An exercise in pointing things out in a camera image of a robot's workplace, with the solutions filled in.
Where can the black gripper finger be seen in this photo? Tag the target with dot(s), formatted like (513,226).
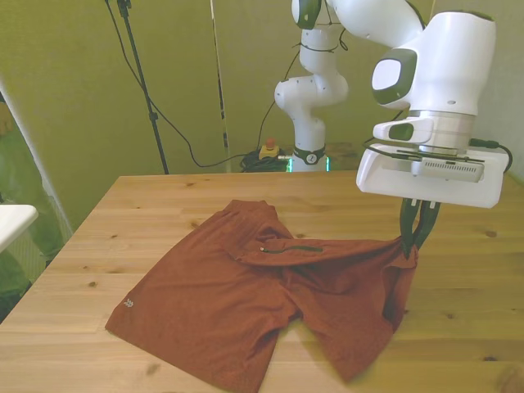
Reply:
(427,221)
(406,225)

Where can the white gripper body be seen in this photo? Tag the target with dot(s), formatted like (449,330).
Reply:
(389,180)

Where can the rust red shorts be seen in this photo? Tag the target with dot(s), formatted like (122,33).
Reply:
(225,307)

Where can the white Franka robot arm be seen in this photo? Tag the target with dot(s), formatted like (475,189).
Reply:
(450,61)

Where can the yellow emergency stop button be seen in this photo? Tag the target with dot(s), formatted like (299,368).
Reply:
(270,152)

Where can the thin white pole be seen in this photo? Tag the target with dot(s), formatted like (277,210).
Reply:
(221,102)

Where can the black tripod stand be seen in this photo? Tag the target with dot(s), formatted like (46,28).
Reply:
(152,116)

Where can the sheer white curtain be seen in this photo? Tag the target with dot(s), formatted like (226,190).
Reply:
(32,163)

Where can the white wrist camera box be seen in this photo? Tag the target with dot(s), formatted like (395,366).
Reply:
(450,168)

